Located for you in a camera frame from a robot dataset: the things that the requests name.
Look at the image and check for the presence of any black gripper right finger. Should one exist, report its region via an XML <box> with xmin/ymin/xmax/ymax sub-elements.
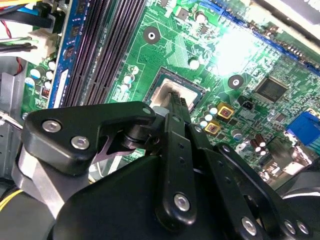
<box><xmin>179</xmin><ymin>96</ymin><xmax>315</xmax><ymax>240</ymax></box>

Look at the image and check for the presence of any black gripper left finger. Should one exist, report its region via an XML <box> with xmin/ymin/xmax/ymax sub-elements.
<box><xmin>21</xmin><ymin>91</ymin><xmax>198</xmax><ymax>227</ymax></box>

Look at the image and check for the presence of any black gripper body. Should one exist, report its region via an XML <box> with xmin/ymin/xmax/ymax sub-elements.
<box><xmin>47</xmin><ymin>154</ymin><xmax>241</xmax><ymax>240</ymax></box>

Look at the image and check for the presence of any silver CPU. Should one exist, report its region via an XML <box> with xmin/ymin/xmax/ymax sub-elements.
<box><xmin>151</xmin><ymin>74</ymin><xmax>205</xmax><ymax>115</ymax></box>

